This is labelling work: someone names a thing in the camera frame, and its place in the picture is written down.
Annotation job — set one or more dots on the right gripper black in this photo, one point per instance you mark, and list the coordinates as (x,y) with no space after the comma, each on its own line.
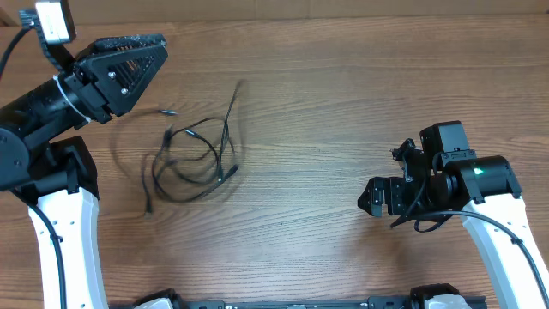
(395,190)

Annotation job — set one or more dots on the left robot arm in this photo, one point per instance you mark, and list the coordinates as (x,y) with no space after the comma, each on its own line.
(56,177)

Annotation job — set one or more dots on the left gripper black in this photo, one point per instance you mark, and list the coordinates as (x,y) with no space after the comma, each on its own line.
(98,80)

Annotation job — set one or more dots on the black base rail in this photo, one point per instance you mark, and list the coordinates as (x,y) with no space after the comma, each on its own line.
(441,295)

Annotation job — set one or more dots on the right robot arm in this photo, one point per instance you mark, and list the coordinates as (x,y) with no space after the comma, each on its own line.
(444,178)

